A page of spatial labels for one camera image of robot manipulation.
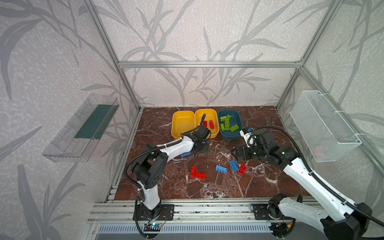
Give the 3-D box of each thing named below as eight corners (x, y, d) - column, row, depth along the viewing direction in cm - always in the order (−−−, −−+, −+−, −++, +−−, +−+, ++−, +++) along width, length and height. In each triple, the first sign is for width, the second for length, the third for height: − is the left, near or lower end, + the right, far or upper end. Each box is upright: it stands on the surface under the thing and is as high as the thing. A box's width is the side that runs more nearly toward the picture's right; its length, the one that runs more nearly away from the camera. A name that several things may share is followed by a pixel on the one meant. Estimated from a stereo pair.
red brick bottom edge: (194, 177, 87) (194, 176, 85) (195, 172, 89) (195, 171, 87) (205, 180, 86) (205, 178, 84) (206, 175, 88) (207, 173, 86)
